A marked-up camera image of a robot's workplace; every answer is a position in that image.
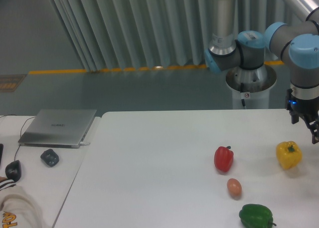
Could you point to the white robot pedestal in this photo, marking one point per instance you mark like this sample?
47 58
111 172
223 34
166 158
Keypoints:
250 93

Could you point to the green bell pepper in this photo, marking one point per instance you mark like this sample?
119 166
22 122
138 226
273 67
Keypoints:
256 216

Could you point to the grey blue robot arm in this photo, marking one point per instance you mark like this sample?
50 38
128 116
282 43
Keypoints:
296 46

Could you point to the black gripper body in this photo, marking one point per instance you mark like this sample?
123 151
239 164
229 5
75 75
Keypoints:
307 109

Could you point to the small black gadget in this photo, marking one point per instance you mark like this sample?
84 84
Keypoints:
50 158

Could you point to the brown egg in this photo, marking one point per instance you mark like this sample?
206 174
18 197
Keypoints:
234 187

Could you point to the yellow bell pepper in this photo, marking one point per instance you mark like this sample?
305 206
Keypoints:
288 154

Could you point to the red bell pepper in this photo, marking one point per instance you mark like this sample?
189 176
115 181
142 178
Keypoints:
223 158

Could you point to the person's white sleeve forearm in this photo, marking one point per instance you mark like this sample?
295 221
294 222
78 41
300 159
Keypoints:
17 208

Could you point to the pale pleated curtain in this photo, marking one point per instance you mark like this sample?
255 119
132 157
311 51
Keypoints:
148 33

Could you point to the silver laptop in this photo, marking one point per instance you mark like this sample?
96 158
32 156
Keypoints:
58 128

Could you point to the black computer mouse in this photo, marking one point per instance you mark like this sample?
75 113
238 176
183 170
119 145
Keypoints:
13 171

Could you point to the black device at edge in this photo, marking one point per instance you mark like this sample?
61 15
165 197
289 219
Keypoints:
1 152

